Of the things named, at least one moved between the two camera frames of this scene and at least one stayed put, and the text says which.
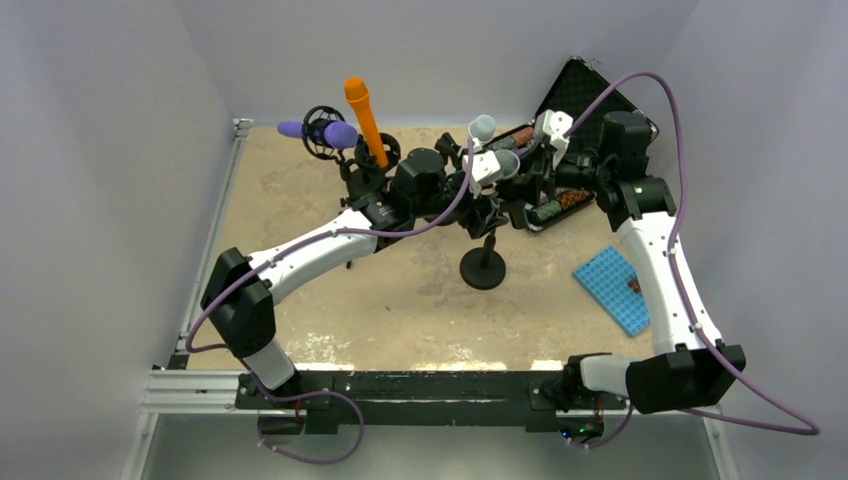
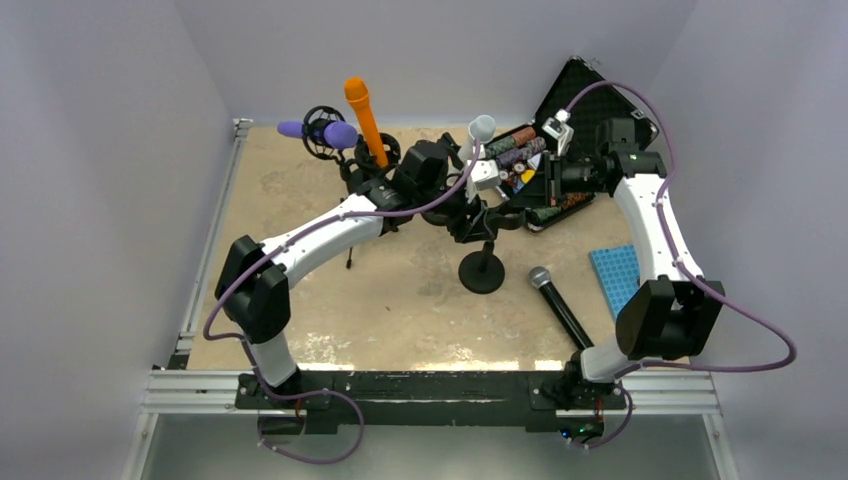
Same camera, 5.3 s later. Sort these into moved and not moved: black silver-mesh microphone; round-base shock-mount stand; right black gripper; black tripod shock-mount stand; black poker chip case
Moved: right black gripper; black silver-mesh microphone
Not moved: black tripod shock-mount stand; black poker chip case; round-base shock-mount stand
